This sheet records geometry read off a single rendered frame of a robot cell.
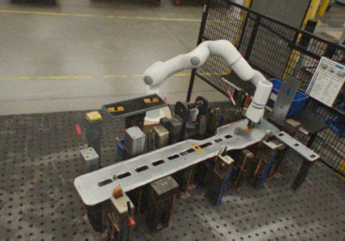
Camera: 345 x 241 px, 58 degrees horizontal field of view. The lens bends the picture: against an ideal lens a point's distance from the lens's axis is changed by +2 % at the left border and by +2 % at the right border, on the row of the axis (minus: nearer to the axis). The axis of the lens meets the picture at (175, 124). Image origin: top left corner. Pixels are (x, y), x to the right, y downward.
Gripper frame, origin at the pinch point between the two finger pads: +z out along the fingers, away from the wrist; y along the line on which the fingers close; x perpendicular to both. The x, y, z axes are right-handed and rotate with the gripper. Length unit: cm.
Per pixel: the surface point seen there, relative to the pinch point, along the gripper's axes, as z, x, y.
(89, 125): -8, -99, -31
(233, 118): 2.3, -2.2, -13.1
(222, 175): 8.7, -43.1, 20.8
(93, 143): 4, -97, -30
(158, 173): 3, -78, 7
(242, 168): 14.6, -21.9, 18.3
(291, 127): -1.2, 23.6, 15.3
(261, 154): 8.2, -8.2, 19.2
